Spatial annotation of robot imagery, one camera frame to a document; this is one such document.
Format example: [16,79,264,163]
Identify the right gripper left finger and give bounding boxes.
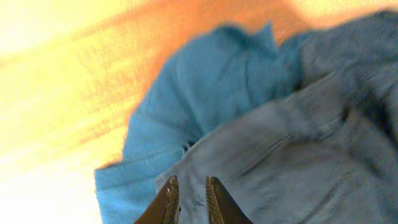
[134,175,180,224]

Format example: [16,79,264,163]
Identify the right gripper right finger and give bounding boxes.
[206,176,253,224]

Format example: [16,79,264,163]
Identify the navy blue shorts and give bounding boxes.
[155,11,397,223]

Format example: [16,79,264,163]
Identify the blue t-shirt pile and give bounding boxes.
[94,25,308,223]

